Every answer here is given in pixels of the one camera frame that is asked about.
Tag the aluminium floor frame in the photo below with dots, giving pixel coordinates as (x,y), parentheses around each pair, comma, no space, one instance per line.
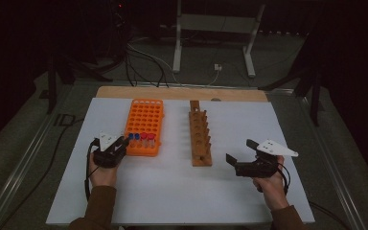
(20,172)

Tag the white power socket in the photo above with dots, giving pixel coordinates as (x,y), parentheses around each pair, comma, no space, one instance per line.
(218,67)

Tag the grey table grommet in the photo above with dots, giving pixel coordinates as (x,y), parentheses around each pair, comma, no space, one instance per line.
(215,99)

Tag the red-capped plastic tube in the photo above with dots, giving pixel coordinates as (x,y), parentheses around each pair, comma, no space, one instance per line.
(143,136)
(151,137)

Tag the grey metal stand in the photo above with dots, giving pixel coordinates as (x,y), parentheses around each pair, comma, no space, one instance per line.
(217,24)

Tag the person's left hand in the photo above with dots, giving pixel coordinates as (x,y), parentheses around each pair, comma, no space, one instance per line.
(103,177)

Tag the black stand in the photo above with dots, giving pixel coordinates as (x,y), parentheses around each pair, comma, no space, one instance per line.
(52,80)
(314,92)

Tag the person's right hand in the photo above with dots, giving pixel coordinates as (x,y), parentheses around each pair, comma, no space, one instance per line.
(273,191)

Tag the orange plastic tube rack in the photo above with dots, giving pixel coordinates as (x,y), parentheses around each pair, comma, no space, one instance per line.
(145,115)

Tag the wooden test tube rack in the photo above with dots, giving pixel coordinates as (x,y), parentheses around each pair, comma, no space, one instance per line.
(201,159)

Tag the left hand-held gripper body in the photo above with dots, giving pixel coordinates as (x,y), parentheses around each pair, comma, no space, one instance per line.
(107,156)

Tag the blue-capped plastic tube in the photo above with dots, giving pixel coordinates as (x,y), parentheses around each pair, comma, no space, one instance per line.
(130,136)
(137,136)

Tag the dark equipment with red light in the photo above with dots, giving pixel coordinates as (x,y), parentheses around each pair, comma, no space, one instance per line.
(119,19)

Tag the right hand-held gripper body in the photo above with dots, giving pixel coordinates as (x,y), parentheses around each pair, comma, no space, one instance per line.
(258,167)

